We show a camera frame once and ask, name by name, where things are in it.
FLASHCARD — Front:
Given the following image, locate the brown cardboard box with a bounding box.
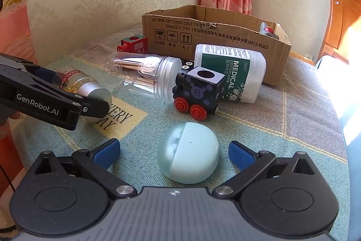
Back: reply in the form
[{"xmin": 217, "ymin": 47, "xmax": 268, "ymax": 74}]
[{"xmin": 142, "ymin": 5, "xmax": 292, "ymax": 86}]

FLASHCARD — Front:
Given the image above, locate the glass bottle of yellow capsules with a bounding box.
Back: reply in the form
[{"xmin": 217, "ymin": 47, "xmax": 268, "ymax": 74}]
[{"xmin": 57, "ymin": 67, "xmax": 112, "ymax": 123}]

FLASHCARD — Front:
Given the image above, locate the clear jar with silver lid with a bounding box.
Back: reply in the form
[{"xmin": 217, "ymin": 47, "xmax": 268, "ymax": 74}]
[{"xmin": 104, "ymin": 52, "xmax": 182, "ymax": 102}]

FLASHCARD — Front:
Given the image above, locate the black toy train wagon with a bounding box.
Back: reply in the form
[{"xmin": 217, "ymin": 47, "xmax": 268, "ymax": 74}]
[{"xmin": 173, "ymin": 66, "xmax": 226, "ymax": 121}]

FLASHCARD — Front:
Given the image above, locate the red toy train engine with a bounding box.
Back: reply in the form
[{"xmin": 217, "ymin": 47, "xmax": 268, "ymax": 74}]
[{"xmin": 116, "ymin": 34, "xmax": 148, "ymax": 54}]

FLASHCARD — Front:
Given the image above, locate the mint green round case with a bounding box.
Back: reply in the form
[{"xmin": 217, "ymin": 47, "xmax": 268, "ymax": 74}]
[{"xmin": 157, "ymin": 122, "xmax": 220, "ymax": 184}]

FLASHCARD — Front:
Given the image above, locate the light blue bed sheet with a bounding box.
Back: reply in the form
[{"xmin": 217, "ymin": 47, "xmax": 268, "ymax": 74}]
[{"xmin": 316, "ymin": 55, "xmax": 360, "ymax": 240}]

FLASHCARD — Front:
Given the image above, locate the person's left hand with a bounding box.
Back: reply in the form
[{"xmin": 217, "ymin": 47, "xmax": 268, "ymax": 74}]
[{"xmin": 0, "ymin": 112, "xmax": 22, "ymax": 140}]

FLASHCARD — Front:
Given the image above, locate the white wall socket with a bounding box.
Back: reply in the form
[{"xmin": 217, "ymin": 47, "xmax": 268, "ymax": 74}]
[{"xmin": 305, "ymin": 53, "xmax": 314, "ymax": 60}]

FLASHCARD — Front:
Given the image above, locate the grey dog squeaky toy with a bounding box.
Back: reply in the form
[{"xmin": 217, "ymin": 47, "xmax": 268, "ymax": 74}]
[{"xmin": 259, "ymin": 22, "xmax": 279, "ymax": 40}]

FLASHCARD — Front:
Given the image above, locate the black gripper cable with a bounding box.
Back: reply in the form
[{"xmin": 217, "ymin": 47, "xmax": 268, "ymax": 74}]
[{"xmin": 0, "ymin": 164, "xmax": 17, "ymax": 233}]

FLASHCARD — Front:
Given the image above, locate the plaid table cloth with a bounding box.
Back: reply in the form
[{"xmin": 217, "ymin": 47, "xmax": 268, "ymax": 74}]
[{"xmin": 10, "ymin": 58, "xmax": 350, "ymax": 240}]

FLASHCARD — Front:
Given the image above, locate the wooden bed headboard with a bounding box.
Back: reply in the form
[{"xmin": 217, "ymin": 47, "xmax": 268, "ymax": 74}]
[{"xmin": 316, "ymin": 0, "xmax": 360, "ymax": 64}]

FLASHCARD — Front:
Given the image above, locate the black digital timer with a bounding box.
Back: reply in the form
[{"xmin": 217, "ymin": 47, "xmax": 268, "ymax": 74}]
[{"xmin": 182, "ymin": 60, "xmax": 194, "ymax": 68}]

